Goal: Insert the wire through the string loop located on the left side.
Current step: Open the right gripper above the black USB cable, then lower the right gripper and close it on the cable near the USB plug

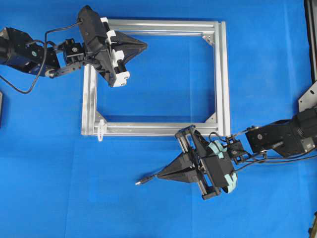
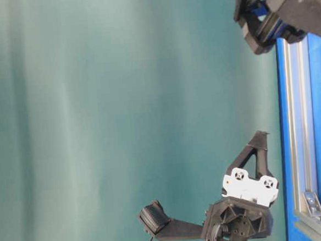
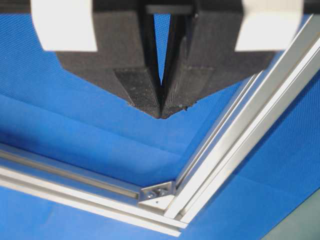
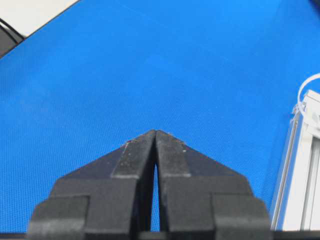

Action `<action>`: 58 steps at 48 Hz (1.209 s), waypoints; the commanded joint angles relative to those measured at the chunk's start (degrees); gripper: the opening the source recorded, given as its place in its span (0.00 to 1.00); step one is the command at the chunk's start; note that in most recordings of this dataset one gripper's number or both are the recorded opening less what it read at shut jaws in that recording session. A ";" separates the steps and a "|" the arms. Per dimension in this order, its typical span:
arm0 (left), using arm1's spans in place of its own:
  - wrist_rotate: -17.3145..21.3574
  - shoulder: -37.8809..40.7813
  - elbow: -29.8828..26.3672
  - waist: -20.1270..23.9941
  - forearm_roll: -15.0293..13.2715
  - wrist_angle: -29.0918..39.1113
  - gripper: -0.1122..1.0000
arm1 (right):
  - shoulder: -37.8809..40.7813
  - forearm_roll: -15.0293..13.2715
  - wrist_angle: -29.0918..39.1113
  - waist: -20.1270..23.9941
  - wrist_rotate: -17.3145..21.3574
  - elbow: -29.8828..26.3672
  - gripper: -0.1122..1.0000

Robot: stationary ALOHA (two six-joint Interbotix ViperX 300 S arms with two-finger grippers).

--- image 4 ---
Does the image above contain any aluminium extrusion frame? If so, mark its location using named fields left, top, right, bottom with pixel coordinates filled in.
left=270, top=89, right=320, bottom=232

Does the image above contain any blue mesh mat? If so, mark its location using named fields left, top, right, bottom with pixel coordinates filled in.
left=0, top=0, right=320, bottom=233

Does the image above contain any translucent white zip tie loop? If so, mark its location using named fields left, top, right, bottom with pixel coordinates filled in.
left=292, top=73, right=320, bottom=130

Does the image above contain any black wire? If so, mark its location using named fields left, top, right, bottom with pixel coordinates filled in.
left=0, top=18, right=26, bottom=45

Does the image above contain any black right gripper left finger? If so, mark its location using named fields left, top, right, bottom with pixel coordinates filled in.
left=27, top=130, right=156, bottom=240

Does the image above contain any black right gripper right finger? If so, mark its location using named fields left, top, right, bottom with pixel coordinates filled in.
left=155, top=130, right=273, bottom=240

